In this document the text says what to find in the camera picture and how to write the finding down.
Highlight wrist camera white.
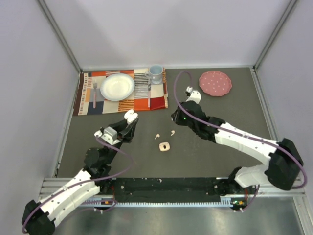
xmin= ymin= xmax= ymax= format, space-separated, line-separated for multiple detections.
xmin=94 ymin=127 xmax=120 ymax=145
xmin=185 ymin=86 xmax=201 ymax=104

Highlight grey cable duct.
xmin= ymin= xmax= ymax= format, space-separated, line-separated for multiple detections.
xmin=81 ymin=196 xmax=247 ymax=208

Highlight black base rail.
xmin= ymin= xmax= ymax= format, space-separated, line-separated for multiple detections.
xmin=105 ymin=178 xmax=229 ymax=202

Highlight pink handled fork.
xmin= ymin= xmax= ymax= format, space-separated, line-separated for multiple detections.
xmin=93 ymin=80 xmax=97 ymax=109

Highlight pink dotted plate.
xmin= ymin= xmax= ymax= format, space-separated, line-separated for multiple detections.
xmin=199 ymin=70 xmax=232 ymax=96

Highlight pink handled knife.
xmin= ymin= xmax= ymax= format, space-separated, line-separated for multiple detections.
xmin=148 ymin=81 xmax=151 ymax=108

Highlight white bowl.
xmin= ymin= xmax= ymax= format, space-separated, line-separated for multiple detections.
xmin=100 ymin=73 xmax=135 ymax=101

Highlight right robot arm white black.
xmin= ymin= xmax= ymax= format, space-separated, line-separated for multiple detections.
xmin=171 ymin=101 xmax=303 ymax=194

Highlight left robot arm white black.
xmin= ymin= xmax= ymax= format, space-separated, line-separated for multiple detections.
xmin=22 ymin=110 xmax=138 ymax=235

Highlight white earbud case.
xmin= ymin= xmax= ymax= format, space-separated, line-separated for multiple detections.
xmin=124 ymin=109 xmax=138 ymax=124

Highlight light blue mug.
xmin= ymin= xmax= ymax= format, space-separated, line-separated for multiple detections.
xmin=145 ymin=65 xmax=164 ymax=85

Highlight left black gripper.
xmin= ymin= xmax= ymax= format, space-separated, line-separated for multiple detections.
xmin=104 ymin=115 xmax=138 ymax=165

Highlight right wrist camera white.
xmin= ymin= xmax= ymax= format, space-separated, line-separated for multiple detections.
xmin=185 ymin=86 xmax=201 ymax=104

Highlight beige earbud case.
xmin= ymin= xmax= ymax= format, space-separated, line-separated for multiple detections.
xmin=159 ymin=142 xmax=170 ymax=152

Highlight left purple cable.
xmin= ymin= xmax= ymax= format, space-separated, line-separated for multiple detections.
xmin=22 ymin=136 xmax=136 ymax=232

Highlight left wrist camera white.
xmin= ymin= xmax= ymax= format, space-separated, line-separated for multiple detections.
xmin=94 ymin=127 xmax=120 ymax=145

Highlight patterned orange placemat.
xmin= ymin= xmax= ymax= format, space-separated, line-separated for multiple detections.
xmin=73 ymin=68 xmax=168 ymax=116

